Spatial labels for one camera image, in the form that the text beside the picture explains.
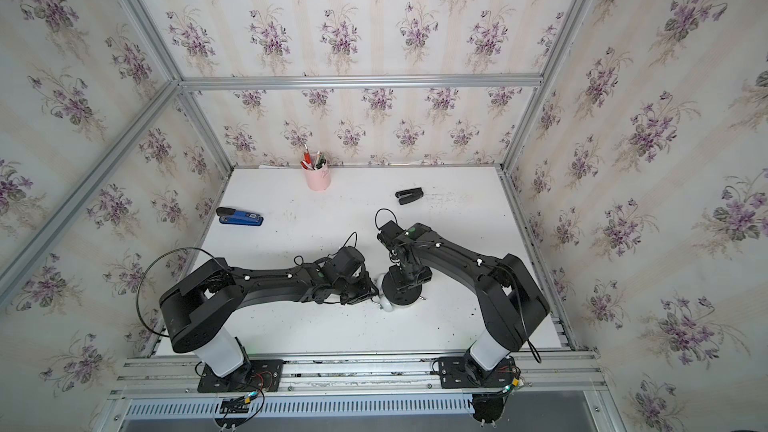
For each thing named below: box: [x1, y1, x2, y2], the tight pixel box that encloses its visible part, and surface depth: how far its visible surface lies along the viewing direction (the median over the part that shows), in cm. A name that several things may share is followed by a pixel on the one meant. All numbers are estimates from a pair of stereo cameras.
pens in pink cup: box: [300, 146, 327, 171], surface depth 110 cm
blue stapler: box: [216, 207, 264, 226], surface depth 104 cm
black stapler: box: [395, 187, 424, 205], surface depth 112 cm
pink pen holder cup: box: [304, 167, 331, 191], surface depth 113 cm
